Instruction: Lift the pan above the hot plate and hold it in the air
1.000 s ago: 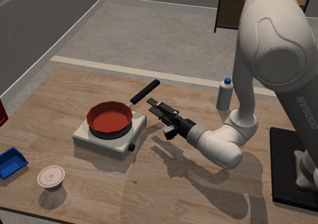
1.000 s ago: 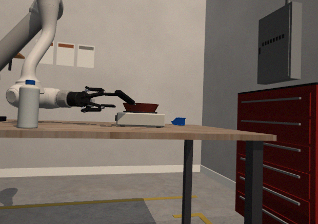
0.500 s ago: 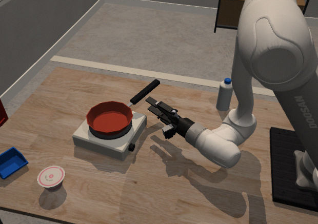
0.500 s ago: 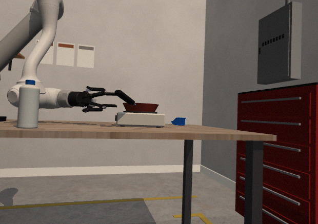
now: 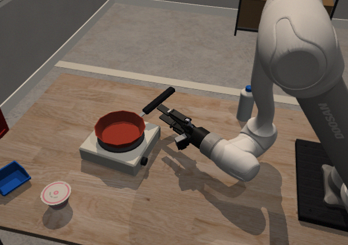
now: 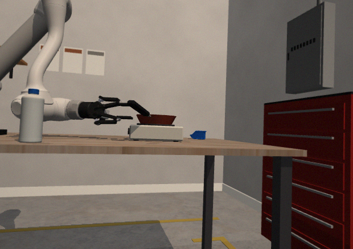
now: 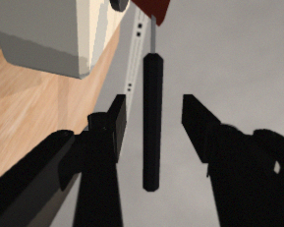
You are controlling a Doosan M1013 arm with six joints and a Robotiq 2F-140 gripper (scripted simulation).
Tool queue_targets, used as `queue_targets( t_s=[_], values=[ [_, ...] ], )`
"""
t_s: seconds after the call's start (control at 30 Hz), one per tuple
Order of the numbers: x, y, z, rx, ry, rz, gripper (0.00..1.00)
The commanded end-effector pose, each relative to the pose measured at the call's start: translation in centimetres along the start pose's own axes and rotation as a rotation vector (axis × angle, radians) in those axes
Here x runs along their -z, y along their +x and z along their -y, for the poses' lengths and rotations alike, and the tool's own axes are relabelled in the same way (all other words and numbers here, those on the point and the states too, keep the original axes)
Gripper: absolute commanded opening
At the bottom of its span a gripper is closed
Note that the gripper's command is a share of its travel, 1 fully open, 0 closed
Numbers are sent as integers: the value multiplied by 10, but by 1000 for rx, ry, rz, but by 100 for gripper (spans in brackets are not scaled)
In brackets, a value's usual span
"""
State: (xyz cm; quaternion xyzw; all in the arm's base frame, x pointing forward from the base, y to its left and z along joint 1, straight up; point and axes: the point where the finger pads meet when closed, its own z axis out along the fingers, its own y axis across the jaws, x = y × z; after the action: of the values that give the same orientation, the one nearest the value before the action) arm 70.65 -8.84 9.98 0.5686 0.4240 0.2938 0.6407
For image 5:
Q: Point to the blue plastic bin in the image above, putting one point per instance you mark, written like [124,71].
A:
[13,174]

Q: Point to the white bottle with blue cap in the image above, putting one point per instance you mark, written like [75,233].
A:
[246,103]

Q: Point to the yogurt cup with cream lid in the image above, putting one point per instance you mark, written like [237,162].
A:
[56,195]

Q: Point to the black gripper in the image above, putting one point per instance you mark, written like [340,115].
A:
[181,124]

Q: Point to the beige hot plate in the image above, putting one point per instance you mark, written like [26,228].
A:
[128,160]

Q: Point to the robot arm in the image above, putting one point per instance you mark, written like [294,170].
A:
[297,49]

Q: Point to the red frying pan with black handle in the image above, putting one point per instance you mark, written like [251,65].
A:
[122,128]

